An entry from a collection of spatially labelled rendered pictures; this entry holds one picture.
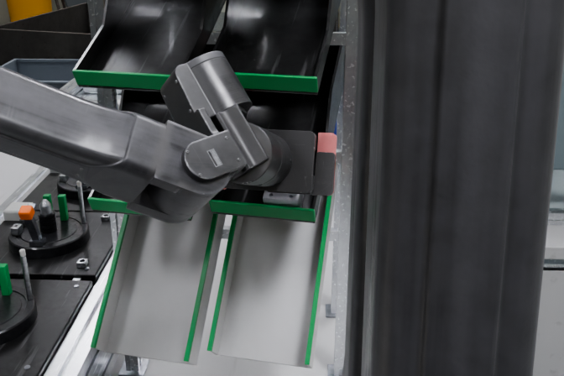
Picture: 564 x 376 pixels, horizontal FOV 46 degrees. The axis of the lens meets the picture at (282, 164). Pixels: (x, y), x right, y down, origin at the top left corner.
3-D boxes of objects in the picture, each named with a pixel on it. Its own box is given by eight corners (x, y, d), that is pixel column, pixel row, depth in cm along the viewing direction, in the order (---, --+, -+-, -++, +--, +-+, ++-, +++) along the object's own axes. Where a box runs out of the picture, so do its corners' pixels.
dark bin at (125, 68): (184, 94, 75) (170, 39, 70) (78, 87, 78) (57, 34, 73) (242, -36, 94) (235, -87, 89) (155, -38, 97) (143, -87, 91)
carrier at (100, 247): (96, 285, 112) (88, 218, 107) (-45, 282, 113) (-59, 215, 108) (133, 221, 134) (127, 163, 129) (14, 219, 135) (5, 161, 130)
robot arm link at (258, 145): (227, 195, 59) (281, 162, 59) (190, 129, 60) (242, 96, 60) (246, 195, 66) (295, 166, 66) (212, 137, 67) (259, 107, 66)
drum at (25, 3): (23, 49, 744) (14, -19, 718) (65, 49, 742) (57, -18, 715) (6, 57, 702) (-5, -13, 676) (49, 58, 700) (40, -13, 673)
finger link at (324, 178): (284, 136, 81) (268, 127, 71) (343, 139, 79) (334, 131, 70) (280, 192, 80) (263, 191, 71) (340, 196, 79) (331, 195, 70)
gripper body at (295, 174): (226, 128, 74) (206, 121, 66) (317, 133, 72) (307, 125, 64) (221, 187, 73) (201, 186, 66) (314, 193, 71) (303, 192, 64)
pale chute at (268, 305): (313, 368, 86) (309, 364, 82) (215, 355, 89) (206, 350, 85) (339, 169, 97) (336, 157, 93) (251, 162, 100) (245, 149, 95)
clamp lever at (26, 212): (41, 242, 116) (28, 213, 111) (29, 242, 116) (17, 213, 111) (47, 227, 118) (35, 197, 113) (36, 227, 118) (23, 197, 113)
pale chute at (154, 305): (197, 366, 87) (187, 361, 83) (103, 352, 89) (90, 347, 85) (236, 168, 97) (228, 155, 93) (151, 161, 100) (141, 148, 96)
